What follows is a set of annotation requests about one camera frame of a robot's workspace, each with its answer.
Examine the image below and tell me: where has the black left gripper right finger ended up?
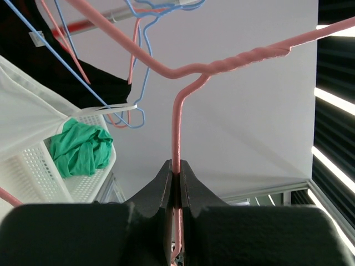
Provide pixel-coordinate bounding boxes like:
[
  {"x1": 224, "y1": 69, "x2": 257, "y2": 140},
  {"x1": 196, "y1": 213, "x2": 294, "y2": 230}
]
[{"x1": 180, "y1": 160, "x2": 352, "y2": 266}]

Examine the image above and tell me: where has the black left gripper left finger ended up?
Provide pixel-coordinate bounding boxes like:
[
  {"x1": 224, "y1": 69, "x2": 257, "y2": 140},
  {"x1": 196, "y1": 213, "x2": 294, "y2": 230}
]
[{"x1": 1, "y1": 161, "x2": 173, "y2": 265}]

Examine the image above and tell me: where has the green tank top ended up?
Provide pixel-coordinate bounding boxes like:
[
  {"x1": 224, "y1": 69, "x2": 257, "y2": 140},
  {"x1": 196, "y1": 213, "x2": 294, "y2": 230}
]
[{"x1": 49, "y1": 119, "x2": 113, "y2": 178}]

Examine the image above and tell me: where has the blue wire hanger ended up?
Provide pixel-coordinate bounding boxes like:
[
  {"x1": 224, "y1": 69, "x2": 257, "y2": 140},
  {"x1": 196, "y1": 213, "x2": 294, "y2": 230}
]
[
  {"x1": 0, "y1": 0, "x2": 146, "y2": 129},
  {"x1": 54, "y1": 0, "x2": 207, "y2": 103}
]

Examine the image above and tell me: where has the white tank top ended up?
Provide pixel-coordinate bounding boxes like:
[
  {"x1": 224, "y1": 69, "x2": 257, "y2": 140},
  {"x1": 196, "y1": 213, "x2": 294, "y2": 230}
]
[{"x1": 1, "y1": 57, "x2": 137, "y2": 161}]

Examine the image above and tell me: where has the black tank top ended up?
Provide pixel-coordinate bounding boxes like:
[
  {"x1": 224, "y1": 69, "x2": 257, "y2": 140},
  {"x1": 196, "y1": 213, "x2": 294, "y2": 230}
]
[{"x1": 1, "y1": 1, "x2": 131, "y2": 108}]

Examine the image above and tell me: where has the white plastic basket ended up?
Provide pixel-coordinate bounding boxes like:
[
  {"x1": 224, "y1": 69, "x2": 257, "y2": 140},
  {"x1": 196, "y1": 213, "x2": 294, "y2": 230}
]
[{"x1": 0, "y1": 113, "x2": 118, "y2": 204}]

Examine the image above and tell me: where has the white clothes rack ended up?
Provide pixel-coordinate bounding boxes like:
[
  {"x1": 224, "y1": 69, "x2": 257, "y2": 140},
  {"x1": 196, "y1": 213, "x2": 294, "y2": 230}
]
[{"x1": 52, "y1": 5, "x2": 139, "y2": 37}]

